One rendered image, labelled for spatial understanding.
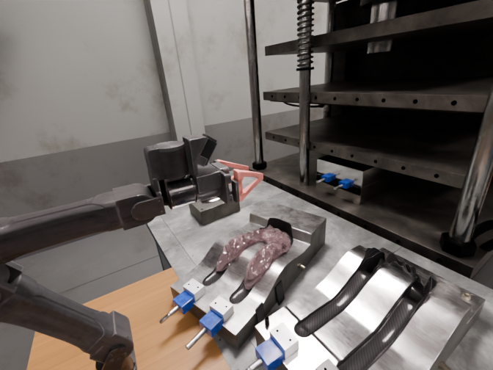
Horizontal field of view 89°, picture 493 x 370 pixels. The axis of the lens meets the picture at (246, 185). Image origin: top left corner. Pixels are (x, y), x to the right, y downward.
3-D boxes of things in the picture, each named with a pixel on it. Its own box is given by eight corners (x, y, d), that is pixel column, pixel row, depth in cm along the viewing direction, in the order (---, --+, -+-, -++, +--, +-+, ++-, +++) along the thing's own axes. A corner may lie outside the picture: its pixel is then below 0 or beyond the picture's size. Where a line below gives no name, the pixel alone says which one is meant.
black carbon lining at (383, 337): (348, 398, 45) (353, 365, 41) (287, 330, 57) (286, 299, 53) (440, 299, 61) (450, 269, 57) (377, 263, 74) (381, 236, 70)
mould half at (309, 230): (238, 350, 61) (232, 318, 56) (173, 299, 76) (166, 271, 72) (325, 242, 95) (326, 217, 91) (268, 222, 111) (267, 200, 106)
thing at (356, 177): (359, 205, 121) (363, 171, 114) (315, 188, 142) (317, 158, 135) (413, 177, 144) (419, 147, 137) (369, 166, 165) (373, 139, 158)
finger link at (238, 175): (250, 156, 59) (213, 164, 54) (268, 164, 53) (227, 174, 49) (252, 183, 61) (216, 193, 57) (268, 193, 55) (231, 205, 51)
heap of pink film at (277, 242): (254, 294, 68) (252, 271, 65) (210, 268, 79) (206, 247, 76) (301, 244, 86) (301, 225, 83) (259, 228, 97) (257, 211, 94)
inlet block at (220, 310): (196, 362, 56) (191, 346, 54) (182, 349, 59) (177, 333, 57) (235, 319, 65) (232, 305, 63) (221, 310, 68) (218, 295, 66)
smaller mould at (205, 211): (202, 225, 113) (200, 211, 110) (190, 212, 125) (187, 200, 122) (240, 210, 123) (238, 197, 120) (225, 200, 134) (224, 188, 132)
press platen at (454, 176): (465, 190, 84) (469, 176, 82) (265, 139, 170) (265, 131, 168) (531, 144, 119) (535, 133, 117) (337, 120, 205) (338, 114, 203)
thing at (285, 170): (468, 282, 82) (473, 268, 80) (248, 175, 184) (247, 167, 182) (540, 200, 122) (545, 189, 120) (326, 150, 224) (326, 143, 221)
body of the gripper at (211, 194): (213, 161, 58) (180, 167, 54) (233, 173, 50) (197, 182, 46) (216, 186, 60) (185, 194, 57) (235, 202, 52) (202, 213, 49)
